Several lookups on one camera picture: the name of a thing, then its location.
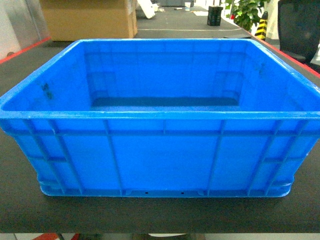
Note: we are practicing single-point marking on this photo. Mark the large blue plastic crate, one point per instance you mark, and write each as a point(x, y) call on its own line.
point(158, 118)

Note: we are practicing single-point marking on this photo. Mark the small black box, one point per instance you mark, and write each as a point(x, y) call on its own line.
point(214, 15)

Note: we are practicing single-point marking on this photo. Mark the brown cardboard box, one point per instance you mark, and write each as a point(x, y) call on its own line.
point(72, 20)

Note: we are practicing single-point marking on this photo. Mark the white paper cup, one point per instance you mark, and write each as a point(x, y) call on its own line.
point(187, 6)

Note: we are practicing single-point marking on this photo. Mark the green potted plant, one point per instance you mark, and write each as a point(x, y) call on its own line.
point(245, 13)

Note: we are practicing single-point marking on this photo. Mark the black office chair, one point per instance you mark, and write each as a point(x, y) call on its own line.
point(298, 24)

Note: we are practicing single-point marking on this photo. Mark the yellow black striped post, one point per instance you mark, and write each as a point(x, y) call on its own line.
point(261, 31)

